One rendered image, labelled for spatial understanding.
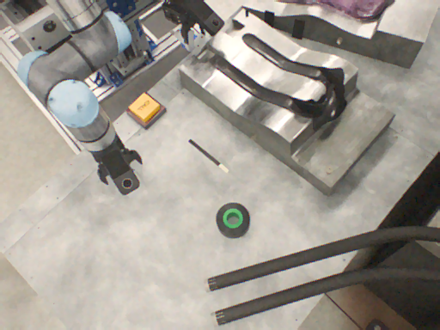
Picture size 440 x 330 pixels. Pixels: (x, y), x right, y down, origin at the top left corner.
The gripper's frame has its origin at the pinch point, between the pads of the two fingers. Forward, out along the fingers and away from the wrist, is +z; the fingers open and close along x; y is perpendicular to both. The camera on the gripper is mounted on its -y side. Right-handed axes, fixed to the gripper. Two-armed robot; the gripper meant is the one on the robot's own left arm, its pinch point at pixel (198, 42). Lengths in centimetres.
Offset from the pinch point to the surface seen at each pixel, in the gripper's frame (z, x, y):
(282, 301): -1, 47, -56
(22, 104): 85, 28, 103
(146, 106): 0.9, 24.2, 0.1
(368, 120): -1, -1, -51
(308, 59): -5.8, -6.8, -30.9
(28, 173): 85, 54, 73
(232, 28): -1.7, -7.8, -6.3
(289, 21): 0.0, -19.3, -17.9
